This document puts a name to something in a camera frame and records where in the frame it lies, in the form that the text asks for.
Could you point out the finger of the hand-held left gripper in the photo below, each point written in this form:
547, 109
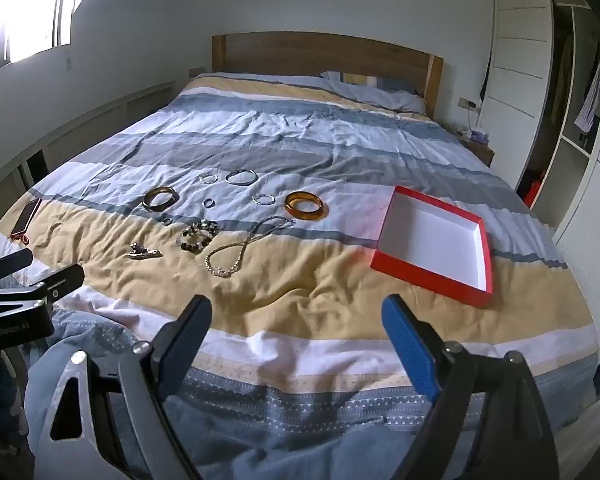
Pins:
10, 265
65, 280

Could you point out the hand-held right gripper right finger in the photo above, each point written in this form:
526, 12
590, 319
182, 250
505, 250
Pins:
410, 350

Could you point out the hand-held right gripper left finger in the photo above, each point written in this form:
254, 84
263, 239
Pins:
180, 355

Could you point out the silver brooch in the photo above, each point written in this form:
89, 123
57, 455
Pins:
142, 252

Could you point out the red shallow box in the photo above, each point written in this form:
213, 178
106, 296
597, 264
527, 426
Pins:
430, 245

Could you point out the dark brown bangle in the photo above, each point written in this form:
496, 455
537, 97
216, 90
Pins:
160, 208

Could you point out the orange amber bangle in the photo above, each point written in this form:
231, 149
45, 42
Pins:
305, 216

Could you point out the phone in red case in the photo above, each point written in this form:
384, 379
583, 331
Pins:
26, 217

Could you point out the large silver bangle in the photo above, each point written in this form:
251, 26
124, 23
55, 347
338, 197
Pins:
240, 183

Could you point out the red bag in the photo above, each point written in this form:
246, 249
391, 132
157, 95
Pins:
532, 189

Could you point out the wooden bedside table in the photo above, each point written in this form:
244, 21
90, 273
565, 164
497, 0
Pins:
482, 152

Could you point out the purple tissue box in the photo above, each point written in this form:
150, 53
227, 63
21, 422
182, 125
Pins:
478, 135

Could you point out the wooden bed with striped duvet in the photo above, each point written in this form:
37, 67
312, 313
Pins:
300, 125

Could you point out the window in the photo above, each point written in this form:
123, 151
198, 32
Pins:
25, 15

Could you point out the grey striped pillow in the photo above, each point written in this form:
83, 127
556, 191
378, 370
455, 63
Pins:
380, 97

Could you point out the hanging light shirt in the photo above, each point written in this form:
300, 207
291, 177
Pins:
587, 105

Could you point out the white wardrobe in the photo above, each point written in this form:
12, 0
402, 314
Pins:
520, 60

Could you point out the wooden headboard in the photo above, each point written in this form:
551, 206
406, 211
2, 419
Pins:
320, 52

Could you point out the white low wall cabinet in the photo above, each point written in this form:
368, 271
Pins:
80, 130

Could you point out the wall socket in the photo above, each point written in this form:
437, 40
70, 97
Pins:
467, 104

